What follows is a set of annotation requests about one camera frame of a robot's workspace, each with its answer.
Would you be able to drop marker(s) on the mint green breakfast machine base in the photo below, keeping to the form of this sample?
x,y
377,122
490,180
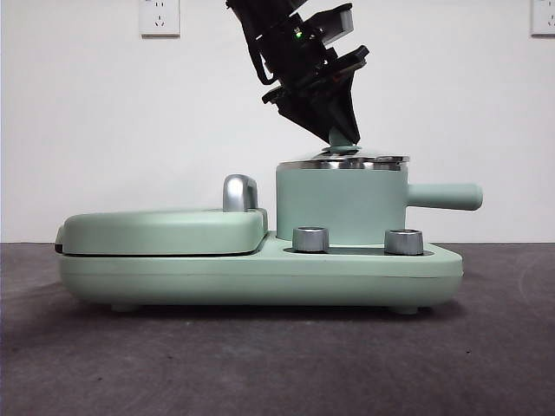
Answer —
x,y
260,277

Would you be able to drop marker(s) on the glass pot lid green knob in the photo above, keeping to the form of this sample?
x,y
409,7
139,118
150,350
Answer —
x,y
347,164

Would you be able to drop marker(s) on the silver control knob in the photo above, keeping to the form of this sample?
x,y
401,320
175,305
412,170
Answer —
x,y
310,239
403,242

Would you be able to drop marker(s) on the white wall socket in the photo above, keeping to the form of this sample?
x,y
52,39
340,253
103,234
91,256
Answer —
x,y
159,17
544,17

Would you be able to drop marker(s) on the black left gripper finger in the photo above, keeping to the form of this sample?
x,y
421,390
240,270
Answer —
x,y
344,108
308,110

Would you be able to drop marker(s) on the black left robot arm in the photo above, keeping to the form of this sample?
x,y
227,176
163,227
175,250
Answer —
x,y
260,13

